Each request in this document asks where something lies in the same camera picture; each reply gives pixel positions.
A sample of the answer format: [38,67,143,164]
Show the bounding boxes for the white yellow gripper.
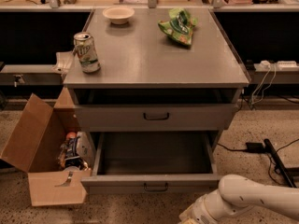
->
[179,203,205,224]

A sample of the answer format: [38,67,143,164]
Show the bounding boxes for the grey drawer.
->
[81,131,221,194]
[75,104,237,132]

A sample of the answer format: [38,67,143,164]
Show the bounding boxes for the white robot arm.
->
[178,175,299,224]

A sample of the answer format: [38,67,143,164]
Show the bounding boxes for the grey drawer cabinet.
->
[63,7,250,133]

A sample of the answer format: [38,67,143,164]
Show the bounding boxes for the grey top drawer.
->
[75,104,237,132]

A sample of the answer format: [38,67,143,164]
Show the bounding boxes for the black power adapter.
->
[246,142,265,153]

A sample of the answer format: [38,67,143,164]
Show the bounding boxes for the black metal stand leg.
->
[263,139,299,188]

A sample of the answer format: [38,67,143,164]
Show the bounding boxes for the snack packages in box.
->
[57,132,95,170]

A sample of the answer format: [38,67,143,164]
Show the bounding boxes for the white power strip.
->
[277,61,299,70]

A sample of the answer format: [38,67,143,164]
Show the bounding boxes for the open cardboard box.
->
[1,89,91,206]

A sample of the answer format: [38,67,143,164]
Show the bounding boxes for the green chip bag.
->
[158,7,198,47]

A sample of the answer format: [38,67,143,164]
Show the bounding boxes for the green white soda can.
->
[74,32,101,73]

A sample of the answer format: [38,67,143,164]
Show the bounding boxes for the white paper bowl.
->
[103,7,135,25]

